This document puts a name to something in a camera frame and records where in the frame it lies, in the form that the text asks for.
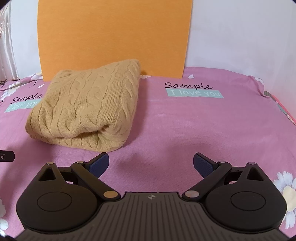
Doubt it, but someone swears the tan cable-knit cardigan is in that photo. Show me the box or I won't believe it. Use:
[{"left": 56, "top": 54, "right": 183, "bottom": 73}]
[{"left": 26, "top": 59, "right": 141, "bottom": 152}]

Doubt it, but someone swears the pink floral bed sheet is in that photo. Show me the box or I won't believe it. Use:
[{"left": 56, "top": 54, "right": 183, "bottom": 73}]
[{"left": 1, "top": 68, "right": 295, "bottom": 237}]

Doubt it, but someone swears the beige satin curtain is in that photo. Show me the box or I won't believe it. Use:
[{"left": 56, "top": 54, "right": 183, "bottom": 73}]
[{"left": 0, "top": 1, "right": 20, "bottom": 84}]

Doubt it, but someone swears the orange felt board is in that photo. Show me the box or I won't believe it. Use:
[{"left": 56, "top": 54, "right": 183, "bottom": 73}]
[{"left": 37, "top": 1, "right": 193, "bottom": 81}]

